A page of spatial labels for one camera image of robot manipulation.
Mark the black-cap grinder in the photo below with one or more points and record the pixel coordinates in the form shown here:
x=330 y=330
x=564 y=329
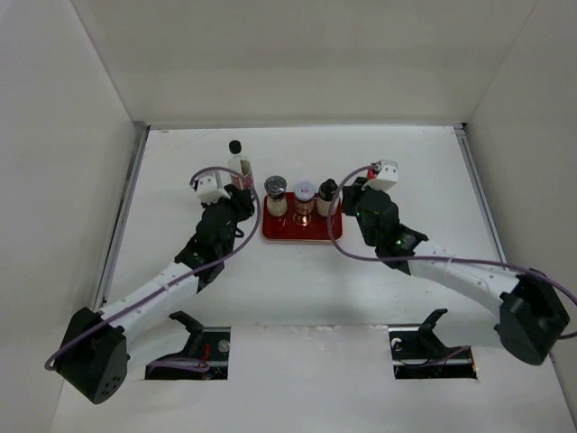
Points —
x=324 y=196

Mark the right aluminium frame rail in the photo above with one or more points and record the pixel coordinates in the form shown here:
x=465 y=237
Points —
x=476 y=254

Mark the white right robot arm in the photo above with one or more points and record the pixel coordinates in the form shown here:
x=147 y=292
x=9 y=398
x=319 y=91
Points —
x=531 y=318

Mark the soy sauce glass bottle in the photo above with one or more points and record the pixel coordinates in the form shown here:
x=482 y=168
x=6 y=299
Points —
x=242 y=177

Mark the left aluminium frame rail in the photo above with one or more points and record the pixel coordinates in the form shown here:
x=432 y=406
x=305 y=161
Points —
x=103 y=287

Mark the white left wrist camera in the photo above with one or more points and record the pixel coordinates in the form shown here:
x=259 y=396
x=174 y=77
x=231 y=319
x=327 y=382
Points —
x=209 y=187

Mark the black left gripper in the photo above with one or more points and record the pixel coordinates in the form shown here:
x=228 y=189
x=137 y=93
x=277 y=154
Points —
x=240 y=201

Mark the clear-cap salt grinder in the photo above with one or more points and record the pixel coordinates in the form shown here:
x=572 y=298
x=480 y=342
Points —
x=275 y=188

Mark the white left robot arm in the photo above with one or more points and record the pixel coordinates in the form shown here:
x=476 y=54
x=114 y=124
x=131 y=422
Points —
x=97 y=346

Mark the aluminium frame rail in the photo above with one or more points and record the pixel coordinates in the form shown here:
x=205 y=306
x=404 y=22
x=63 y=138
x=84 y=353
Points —
x=476 y=254
x=103 y=287

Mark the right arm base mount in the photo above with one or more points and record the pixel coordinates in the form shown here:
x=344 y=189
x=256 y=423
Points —
x=418 y=354

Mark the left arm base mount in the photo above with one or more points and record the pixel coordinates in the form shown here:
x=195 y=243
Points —
x=204 y=356

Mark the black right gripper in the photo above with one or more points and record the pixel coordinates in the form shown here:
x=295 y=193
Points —
x=352 y=193

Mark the red lacquer tray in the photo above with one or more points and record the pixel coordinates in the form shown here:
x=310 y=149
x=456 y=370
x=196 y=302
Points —
x=285 y=228

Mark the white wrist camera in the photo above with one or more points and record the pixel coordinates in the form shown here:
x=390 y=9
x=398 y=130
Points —
x=383 y=175
x=209 y=187

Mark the white-lid spice jar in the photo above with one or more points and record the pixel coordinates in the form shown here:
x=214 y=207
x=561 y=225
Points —
x=304 y=202

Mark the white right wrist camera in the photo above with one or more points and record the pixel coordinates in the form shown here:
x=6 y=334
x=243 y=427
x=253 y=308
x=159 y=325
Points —
x=383 y=175

